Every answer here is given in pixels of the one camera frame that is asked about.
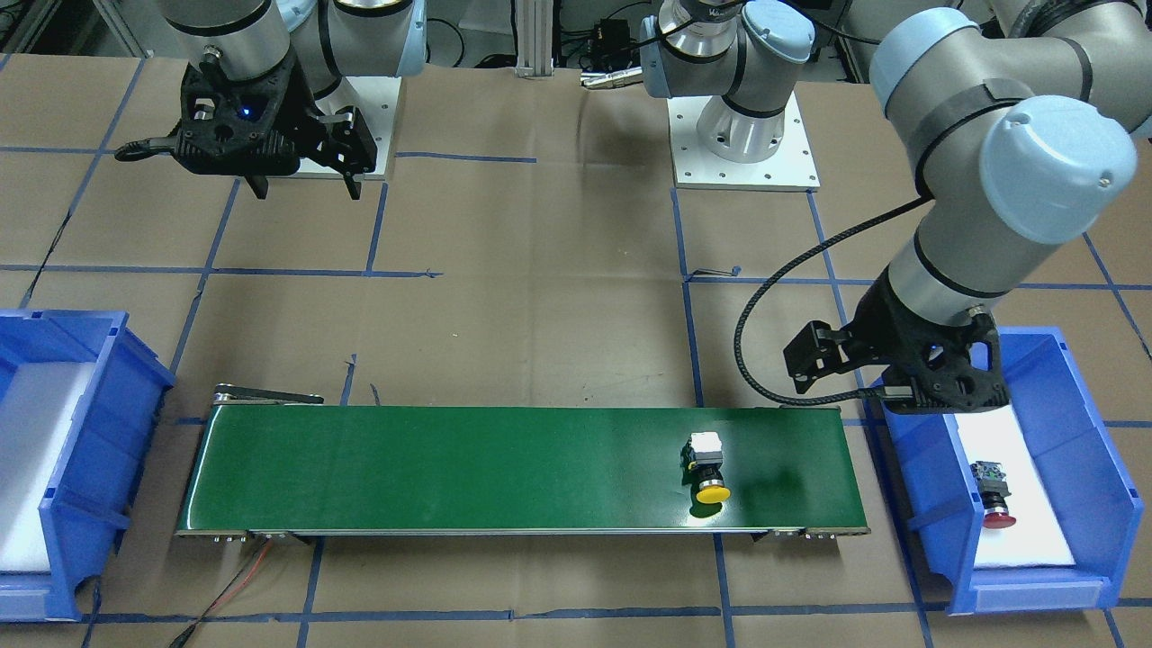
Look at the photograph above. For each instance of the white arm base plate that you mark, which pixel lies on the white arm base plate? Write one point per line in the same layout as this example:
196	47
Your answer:
378	98
714	147

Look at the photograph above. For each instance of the blue plastic bin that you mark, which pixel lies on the blue plastic bin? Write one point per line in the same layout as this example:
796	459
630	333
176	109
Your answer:
1092	494
85	507

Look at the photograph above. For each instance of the aluminium frame post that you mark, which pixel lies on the aluminium frame post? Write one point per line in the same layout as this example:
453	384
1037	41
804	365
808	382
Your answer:
534	33

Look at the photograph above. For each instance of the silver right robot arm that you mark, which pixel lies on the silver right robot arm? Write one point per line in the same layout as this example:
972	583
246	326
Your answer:
332	39

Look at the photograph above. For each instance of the white foam pad bin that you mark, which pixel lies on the white foam pad bin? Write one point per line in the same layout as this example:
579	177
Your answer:
1036	540
36	416

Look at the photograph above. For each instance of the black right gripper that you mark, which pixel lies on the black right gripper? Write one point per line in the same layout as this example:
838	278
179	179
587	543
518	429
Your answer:
307	115

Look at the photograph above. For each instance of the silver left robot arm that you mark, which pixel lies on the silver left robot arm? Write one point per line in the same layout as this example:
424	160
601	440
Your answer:
1017	145

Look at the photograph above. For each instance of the red mushroom push button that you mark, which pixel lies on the red mushroom push button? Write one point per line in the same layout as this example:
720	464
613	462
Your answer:
993	491

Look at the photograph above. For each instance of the yellow mushroom push button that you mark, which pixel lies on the yellow mushroom push button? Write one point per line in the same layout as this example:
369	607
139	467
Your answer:
702	458

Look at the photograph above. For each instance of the green conveyor belt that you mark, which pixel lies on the green conveyor belt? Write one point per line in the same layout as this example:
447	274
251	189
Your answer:
311	469

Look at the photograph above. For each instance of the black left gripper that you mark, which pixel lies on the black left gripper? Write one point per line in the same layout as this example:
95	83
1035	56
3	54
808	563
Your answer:
870	330

